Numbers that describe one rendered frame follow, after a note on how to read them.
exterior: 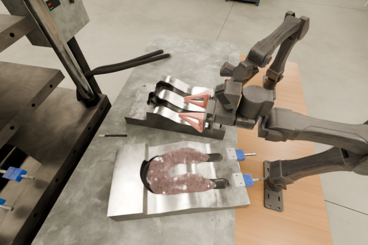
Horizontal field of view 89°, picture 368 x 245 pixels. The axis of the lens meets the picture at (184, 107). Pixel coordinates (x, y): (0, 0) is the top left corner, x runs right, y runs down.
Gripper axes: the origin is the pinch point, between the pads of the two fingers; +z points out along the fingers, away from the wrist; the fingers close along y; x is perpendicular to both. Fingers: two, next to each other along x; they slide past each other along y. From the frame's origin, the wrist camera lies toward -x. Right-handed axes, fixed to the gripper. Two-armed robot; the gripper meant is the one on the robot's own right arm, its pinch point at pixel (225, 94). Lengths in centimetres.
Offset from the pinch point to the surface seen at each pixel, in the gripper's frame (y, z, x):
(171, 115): 15.6, 14.5, -19.5
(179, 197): 49, 13, -8
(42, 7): 9, 0, -81
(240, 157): 28.3, 3.6, 11.9
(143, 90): -2.4, 26.9, -35.9
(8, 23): 17, 7, -88
